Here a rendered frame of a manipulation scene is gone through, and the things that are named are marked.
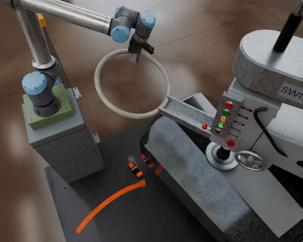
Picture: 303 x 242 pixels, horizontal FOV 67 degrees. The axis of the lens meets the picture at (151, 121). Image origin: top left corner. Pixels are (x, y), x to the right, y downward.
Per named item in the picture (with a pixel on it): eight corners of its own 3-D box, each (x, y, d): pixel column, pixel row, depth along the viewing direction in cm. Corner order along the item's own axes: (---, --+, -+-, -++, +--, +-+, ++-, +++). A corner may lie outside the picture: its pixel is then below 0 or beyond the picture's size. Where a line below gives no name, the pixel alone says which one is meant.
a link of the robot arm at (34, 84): (27, 105, 155) (16, 87, 141) (37, 87, 165) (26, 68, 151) (49, 106, 155) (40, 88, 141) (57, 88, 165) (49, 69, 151)
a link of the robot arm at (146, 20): (141, 6, 124) (157, 13, 126) (135, 23, 135) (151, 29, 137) (138, 18, 120) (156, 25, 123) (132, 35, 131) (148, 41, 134)
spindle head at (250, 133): (284, 143, 126) (337, 87, 89) (273, 175, 115) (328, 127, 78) (222, 115, 137) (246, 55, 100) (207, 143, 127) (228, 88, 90)
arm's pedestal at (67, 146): (64, 191, 225) (22, 152, 155) (53, 150, 251) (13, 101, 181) (111, 170, 237) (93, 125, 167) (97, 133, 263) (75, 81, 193)
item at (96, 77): (183, 83, 156) (184, 80, 153) (143, 135, 133) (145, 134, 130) (126, 38, 154) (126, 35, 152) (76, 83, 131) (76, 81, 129)
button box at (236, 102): (226, 135, 114) (244, 98, 90) (224, 139, 113) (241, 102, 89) (211, 127, 116) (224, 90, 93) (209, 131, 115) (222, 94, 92)
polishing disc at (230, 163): (206, 138, 154) (207, 137, 153) (238, 142, 152) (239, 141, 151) (205, 167, 143) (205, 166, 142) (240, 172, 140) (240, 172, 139)
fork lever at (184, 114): (276, 146, 129) (280, 141, 125) (266, 174, 120) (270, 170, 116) (170, 95, 149) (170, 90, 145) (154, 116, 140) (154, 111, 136)
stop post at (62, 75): (76, 87, 304) (43, 7, 215) (82, 97, 294) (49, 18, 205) (62, 92, 299) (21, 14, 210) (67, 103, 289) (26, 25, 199)
